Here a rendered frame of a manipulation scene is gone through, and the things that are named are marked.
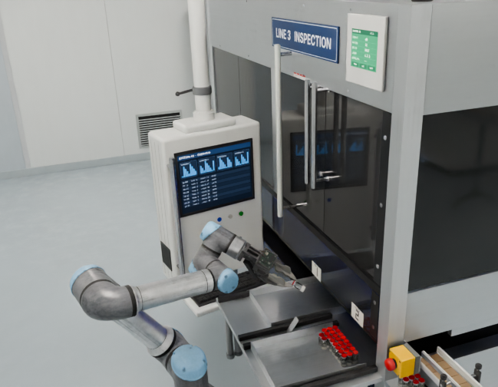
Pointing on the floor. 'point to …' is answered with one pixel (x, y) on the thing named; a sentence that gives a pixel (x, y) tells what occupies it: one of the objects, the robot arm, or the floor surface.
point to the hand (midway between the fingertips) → (290, 282)
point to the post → (402, 176)
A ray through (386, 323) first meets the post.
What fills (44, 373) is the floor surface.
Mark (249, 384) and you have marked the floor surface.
